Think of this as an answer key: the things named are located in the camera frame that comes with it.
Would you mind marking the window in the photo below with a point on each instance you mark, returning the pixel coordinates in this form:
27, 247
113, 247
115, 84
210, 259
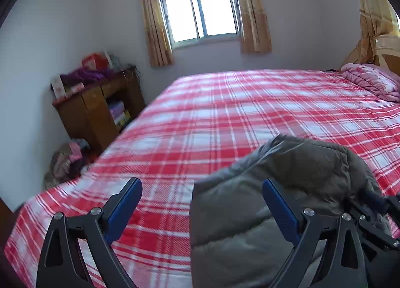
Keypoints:
200, 10

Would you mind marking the purple cloth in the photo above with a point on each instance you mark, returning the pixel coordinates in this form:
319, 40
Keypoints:
87, 75

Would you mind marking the pile of clothes on floor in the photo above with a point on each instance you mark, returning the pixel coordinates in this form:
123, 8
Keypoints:
67, 163

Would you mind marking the red box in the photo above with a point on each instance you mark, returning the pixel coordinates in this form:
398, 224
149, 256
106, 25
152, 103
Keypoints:
93, 61

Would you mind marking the cream headboard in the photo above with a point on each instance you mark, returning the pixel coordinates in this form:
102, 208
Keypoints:
387, 50

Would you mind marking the wooden desk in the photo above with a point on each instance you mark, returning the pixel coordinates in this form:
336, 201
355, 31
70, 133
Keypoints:
90, 113

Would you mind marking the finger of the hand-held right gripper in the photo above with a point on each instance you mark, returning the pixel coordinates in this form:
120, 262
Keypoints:
379, 203
378, 231

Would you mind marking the yellow box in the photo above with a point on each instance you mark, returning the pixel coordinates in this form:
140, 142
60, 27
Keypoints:
123, 119

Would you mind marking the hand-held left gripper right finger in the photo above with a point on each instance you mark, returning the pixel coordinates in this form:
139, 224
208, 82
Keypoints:
281, 213

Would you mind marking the pink blanket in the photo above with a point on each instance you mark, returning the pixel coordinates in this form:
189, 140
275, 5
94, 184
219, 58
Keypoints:
372, 80

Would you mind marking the grey puffer jacket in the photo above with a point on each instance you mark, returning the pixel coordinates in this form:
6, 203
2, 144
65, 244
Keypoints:
243, 213

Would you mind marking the short patterned tan curtain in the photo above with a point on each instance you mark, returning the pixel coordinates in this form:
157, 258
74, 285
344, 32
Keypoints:
253, 19
154, 25

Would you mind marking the purple box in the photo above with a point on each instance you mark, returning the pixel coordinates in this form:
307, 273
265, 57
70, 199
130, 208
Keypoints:
116, 109

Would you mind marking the long yellow curtain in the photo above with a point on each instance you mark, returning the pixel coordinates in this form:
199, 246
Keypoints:
372, 25

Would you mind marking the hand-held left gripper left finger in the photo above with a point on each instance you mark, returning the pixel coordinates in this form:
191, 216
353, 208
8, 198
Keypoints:
125, 206

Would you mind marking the red plaid bed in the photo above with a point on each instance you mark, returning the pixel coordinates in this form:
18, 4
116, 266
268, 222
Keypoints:
218, 119

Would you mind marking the white box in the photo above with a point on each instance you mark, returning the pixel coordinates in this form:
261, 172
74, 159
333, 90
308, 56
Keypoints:
58, 88

